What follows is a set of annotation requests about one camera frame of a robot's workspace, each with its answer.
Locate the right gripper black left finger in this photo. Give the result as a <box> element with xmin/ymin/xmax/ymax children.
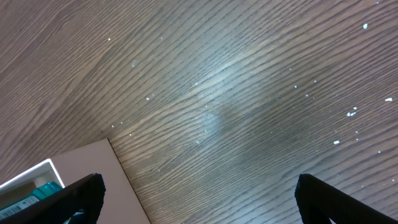
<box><xmin>1</xmin><ymin>174</ymin><xmax>106</xmax><ymax>224</ymax></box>

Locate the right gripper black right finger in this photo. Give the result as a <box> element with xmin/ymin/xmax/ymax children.
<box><xmin>295</xmin><ymin>174</ymin><xmax>397</xmax><ymax>224</ymax></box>

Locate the green soap packet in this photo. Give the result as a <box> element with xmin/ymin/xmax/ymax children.
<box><xmin>1</xmin><ymin>182</ymin><xmax>90</xmax><ymax>224</ymax></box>

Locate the white cardboard box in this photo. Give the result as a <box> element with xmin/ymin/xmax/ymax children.
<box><xmin>1</xmin><ymin>139</ymin><xmax>150</xmax><ymax>224</ymax></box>

